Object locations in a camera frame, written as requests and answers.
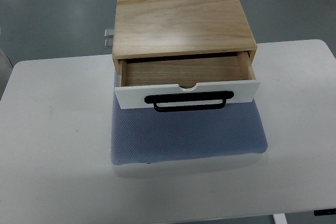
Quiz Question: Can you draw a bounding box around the wooden drawer cabinet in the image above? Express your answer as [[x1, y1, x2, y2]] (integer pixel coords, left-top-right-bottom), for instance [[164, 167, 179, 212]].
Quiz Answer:
[[112, 0, 257, 79]]

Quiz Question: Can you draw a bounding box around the black table control panel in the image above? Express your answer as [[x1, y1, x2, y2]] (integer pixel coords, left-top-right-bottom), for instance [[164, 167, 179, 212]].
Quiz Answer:
[[313, 208, 336, 216]]

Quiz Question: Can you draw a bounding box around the blue mesh cushion pad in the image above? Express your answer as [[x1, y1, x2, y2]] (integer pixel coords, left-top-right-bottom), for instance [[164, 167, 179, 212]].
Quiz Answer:
[[109, 74, 269, 166]]

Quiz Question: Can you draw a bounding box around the white top drawer black handle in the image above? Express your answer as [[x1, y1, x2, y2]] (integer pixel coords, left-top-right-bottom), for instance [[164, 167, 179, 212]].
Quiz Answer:
[[114, 51, 260, 109]]

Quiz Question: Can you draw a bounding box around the white table leg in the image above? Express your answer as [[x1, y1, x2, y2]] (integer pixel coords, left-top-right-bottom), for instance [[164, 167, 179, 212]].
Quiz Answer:
[[272, 214, 288, 224]]

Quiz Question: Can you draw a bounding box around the grey metal clamp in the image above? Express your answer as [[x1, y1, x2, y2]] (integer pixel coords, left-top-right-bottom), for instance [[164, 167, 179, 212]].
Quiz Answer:
[[104, 28, 114, 49]]

